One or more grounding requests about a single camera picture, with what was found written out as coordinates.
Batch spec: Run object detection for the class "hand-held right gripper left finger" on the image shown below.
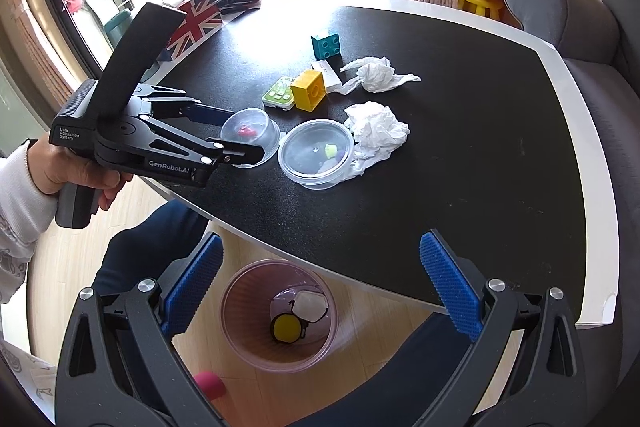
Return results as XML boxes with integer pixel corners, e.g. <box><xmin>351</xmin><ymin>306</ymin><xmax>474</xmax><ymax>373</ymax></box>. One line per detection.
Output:
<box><xmin>52</xmin><ymin>232</ymin><xmax>226</xmax><ymax>427</ymax></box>

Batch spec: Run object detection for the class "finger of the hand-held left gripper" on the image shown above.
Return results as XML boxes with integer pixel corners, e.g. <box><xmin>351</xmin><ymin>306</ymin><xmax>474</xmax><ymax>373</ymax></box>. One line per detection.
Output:
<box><xmin>142</xmin><ymin>114</ymin><xmax>268</xmax><ymax>170</ymax></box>
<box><xmin>132</xmin><ymin>84</ymin><xmax>238</xmax><ymax>128</ymax></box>

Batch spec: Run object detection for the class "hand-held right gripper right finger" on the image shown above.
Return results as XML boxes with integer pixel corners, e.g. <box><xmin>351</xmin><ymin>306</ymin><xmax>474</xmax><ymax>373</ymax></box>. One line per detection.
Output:
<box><xmin>419</xmin><ymin>229</ymin><xmax>589</xmax><ymax>427</ymax></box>

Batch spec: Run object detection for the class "clear plastic bowl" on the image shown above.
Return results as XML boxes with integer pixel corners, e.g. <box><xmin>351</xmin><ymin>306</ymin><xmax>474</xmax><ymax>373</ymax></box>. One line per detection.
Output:
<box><xmin>220</xmin><ymin>107</ymin><xmax>281</xmax><ymax>168</ymax></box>

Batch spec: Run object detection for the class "pink trash bin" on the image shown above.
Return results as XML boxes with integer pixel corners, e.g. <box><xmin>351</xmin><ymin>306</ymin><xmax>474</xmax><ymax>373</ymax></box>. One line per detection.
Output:
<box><xmin>220</xmin><ymin>258</ymin><xmax>342</xmax><ymax>369</ymax></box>

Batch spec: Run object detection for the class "green and white toy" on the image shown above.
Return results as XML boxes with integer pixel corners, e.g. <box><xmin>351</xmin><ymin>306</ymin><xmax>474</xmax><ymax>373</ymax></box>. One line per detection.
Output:
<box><xmin>262</xmin><ymin>77</ymin><xmax>296</xmax><ymax>110</ymax></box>

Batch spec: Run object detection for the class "clear round plastic container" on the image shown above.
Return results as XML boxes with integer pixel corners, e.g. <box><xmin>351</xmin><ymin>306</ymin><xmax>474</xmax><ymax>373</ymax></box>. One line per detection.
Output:
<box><xmin>278</xmin><ymin>119</ymin><xmax>356</xmax><ymax>190</ymax></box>

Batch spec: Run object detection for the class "yellow toy block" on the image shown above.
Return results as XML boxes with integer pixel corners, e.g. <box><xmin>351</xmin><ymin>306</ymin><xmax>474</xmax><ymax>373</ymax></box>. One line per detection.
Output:
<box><xmin>290</xmin><ymin>69</ymin><xmax>327</xmax><ymax>112</ymax></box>

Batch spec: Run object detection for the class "white tissue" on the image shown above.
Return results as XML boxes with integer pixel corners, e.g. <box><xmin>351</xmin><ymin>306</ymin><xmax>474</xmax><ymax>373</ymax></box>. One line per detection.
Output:
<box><xmin>332</xmin><ymin>56</ymin><xmax>422</xmax><ymax>96</ymax></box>
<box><xmin>344</xmin><ymin>102</ymin><xmax>411</xmax><ymax>180</ymax></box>

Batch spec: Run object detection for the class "person's left hand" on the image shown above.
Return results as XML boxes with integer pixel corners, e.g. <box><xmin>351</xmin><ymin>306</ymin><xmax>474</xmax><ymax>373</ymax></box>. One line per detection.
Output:
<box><xmin>27</xmin><ymin>139</ymin><xmax>133</xmax><ymax>212</ymax></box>

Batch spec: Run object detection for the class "person's left leg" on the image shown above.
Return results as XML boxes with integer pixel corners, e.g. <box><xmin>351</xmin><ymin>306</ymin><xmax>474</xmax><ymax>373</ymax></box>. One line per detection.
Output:
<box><xmin>92</xmin><ymin>199</ymin><xmax>211</xmax><ymax>308</ymax></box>

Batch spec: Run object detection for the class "person's leg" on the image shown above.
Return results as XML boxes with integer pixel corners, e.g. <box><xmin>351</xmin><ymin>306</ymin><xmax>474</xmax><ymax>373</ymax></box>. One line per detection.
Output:
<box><xmin>290</xmin><ymin>312</ymin><xmax>481</xmax><ymax>427</ymax></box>
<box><xmin>92</xmin><ymin>199</ymin><xmax>211</xmax><ymax>308</ymax></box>

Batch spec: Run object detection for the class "brown patterned curtain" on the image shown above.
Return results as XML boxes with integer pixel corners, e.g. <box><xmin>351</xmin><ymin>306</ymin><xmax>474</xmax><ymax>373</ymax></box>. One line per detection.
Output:
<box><xmin>10</xmin><ymin>0</ymin><xmax>76</xmax><ymax>108</ymax></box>

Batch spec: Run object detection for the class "flag print tissue box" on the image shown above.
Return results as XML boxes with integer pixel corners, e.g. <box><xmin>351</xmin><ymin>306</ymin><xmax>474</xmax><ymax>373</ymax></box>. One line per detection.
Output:
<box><xmin>160</xmin><ymin>0</ymin><xmax>223</xmax><ymax>62</ymax></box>

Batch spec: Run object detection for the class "yellow round item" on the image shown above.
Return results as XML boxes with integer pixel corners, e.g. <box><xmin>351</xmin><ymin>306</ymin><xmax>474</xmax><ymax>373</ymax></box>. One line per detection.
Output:
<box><xmin>270</xmin><ymin>313</ymin><xmax>305</xmax><ymax>343</ymax></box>

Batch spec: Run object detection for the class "pink slipper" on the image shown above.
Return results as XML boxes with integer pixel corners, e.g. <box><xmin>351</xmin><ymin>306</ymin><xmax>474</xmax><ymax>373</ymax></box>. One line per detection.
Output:
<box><xmin>194</xmin><ymin>371</ymin><xmax>226</xmax><ymax>403</ymax></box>

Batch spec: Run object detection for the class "person's right leg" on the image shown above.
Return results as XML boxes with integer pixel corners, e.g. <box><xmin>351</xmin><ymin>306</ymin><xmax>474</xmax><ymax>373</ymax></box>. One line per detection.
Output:
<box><xmin>290</xmin><ymin>312</ymin><xmax>481</xmax><ymax>427</ymax></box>

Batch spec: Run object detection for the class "white rounded item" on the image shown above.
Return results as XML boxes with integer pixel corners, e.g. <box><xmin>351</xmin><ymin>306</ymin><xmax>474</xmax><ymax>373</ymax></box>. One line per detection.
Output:
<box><xmin>292</xmin><ymin>289</ymin><xmax>326</xmax><ymax>323</ymax></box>

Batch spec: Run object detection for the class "black folded item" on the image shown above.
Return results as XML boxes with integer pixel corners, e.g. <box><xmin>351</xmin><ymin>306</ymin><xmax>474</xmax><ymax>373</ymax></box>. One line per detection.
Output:
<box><xmin>217</xmin><ymin>0</ymin><xmax>263</xmax><ymax>15</ymax></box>

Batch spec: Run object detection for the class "small white box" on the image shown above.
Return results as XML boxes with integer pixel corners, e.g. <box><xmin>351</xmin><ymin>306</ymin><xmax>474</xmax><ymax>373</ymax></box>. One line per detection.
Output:
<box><xmin>311</xmin><ymin>61</ymin><xmax>343</xmax><ymax>92</ymax></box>

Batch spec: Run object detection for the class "teal toy block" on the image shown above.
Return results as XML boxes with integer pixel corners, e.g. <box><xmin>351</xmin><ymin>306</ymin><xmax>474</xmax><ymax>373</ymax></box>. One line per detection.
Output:
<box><xmin>311</xmin><ymin>32</ymin><xmax>343</xmax><ymax>60</ymax></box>

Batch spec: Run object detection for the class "white printed cloth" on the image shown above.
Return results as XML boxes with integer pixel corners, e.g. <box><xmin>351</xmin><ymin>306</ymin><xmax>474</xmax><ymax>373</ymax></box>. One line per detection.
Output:
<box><xmin>0</xmin><ymin>342</ymin><xmax>56</xmax><ymax>408</ymax></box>

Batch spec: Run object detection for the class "grey sofa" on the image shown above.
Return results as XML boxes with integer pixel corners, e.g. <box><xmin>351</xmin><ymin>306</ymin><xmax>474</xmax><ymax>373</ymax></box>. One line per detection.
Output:
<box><xmin>501</xmin><ymin>0</ymin><xmax>640</xmax><ymax>398</ymax></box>

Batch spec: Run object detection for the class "yellow stool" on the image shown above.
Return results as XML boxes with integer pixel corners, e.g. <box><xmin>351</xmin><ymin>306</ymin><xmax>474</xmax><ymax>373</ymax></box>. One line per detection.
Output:
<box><xmin>457</xmin><ymin>0</ymin><xmax>505</xmax><ymax>24</ymax></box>

